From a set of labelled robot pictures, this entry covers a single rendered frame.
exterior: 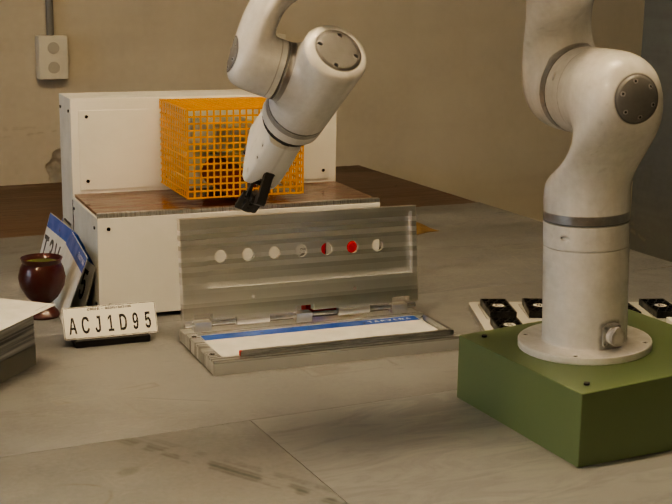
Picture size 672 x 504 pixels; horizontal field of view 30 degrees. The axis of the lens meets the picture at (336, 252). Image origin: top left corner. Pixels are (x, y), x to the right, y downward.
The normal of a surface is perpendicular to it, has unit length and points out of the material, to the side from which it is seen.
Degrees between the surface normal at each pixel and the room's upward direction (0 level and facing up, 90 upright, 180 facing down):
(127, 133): 90
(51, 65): 90
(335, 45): 52
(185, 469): 0
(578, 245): 92
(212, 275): 83
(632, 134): 125
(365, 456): 0
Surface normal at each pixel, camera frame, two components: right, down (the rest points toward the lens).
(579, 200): -0.34, 0.27
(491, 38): 0.44, 0.20
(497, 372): -0.90, 0.08
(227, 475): 0.01, -0.98
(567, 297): -0.53, 0.21
